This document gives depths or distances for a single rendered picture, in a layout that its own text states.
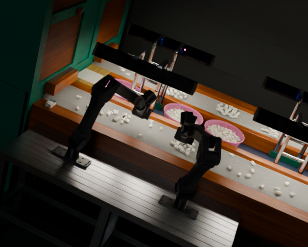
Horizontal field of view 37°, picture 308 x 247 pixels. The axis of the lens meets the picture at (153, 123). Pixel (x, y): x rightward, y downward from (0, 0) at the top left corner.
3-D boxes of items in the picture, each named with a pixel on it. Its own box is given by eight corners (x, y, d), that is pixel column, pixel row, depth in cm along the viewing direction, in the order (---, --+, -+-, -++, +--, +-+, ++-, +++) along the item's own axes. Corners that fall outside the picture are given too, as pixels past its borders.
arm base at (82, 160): (60, 134, 239) (54, 139, 233) (95, 150, 235) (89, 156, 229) (58, 146, 242) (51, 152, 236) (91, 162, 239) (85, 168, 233)
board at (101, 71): (91, 88, 290) (91, 86, 290) (70, 79, 292) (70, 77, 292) (110, 73, 319) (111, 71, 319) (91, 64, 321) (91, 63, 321)
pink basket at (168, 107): (201, 141, 292) (206, 129, 288) (160, 132, 287) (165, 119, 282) (195, 120, 315) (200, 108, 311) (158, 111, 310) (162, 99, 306)
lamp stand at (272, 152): (297, 168, 299) (329, 109, 278) (268, 156, 302) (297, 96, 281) (298, 155, 316) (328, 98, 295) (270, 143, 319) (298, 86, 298)
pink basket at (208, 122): (235, 160, 284) (241, 148, 279) (195, 143, 287) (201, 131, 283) (241, 142, 307) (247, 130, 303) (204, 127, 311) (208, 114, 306)
